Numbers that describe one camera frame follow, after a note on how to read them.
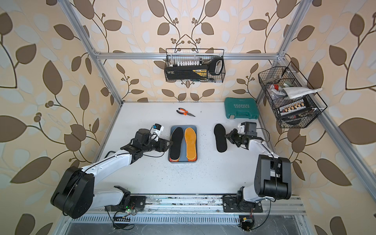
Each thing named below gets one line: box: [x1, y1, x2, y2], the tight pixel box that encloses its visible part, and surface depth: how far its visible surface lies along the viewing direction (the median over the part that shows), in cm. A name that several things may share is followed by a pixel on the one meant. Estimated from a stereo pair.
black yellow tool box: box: [164, 64, 209, 80], surface depth 86 cm
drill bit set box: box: [277, 97, 312, 118], surface depth 69 cm
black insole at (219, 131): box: [213, 123, 228, 153], surface depth 95 cm
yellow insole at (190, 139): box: [184, 127, 197, 162], surface depth 96 cm
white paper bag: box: [280, 86, 323, 99], surface depth 64 cm
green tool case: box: [224, 97, 259, 120], surface depth 114 cm
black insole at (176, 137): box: [169, 126, 184, 163], surface depth 93 cm
